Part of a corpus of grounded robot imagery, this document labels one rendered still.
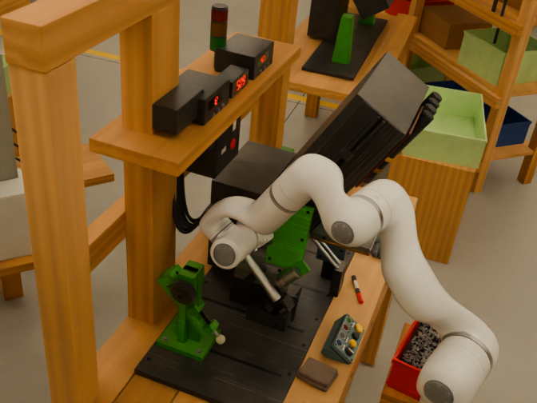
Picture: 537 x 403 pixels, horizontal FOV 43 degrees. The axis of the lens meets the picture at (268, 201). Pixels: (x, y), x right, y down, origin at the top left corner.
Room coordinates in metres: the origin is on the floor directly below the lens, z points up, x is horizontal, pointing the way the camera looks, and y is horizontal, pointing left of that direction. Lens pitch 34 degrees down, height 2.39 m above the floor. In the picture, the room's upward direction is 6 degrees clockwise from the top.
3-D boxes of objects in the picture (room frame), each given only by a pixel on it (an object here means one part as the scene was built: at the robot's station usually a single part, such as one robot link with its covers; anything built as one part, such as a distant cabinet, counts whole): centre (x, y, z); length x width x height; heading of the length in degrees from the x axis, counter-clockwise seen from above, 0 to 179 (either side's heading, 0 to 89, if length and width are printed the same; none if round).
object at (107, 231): (1.89, 0.31, 1.23); 1.30 x 0.05 x 0.09; 162
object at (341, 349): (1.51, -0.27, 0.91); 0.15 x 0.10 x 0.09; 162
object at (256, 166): (1.93, 0.05, 1.07); 0.30 x 0.18 x 0.34; 162
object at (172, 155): (1.86, 0.20, 1.52); 0.90 x 0.25 x 0.04; 162
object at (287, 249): (1.69, -0.08, 1.17); 0.13 x 0.12 x 0.20; 162
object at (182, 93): (1.57, 0.25, 1.59); 0.15 x 0.07 x 0.07; 162
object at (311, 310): (1.78, -0.05, 0.89); 1.10 x 0.42 x 0.02; 162
